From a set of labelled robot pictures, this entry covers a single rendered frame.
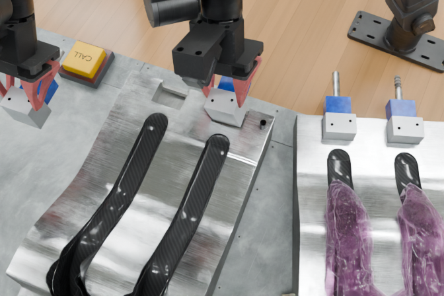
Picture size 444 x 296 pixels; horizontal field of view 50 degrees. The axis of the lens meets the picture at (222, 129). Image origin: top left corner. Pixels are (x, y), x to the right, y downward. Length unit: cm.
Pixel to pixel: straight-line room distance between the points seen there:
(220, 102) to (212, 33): 14
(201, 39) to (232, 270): 38
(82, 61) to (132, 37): 12
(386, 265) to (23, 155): 63
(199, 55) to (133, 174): 27
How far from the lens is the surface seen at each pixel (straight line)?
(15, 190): 90
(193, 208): 73
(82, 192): 76
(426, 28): 91
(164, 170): 75
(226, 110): 72
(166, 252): 69
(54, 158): 90
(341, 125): 79
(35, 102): 75
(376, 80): 96
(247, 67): 65
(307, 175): 78
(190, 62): 58
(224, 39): 63
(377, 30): 101
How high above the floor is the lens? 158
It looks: 65 degrees down
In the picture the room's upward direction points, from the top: 3 degrees counter-clockwise
